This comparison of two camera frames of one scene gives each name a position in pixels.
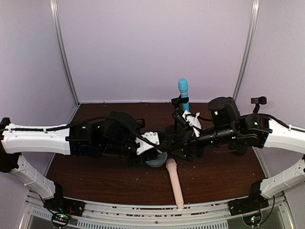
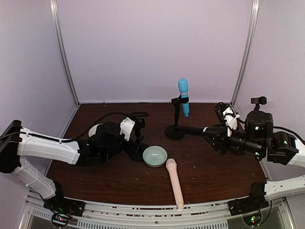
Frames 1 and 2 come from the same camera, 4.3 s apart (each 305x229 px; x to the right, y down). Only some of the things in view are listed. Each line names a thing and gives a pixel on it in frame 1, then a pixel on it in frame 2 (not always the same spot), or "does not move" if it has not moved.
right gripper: [190, 145] to [220, 137]
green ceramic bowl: [158, 161] does not move
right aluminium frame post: [255, 10] does not move
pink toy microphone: [171, 164] does not move
